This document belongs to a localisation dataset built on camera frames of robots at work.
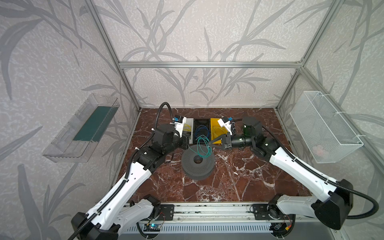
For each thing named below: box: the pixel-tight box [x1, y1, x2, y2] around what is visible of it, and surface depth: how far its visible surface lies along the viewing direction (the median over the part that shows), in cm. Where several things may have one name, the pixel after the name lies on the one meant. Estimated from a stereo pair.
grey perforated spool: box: [181, 144, 216, 181], surface depth 85 cm
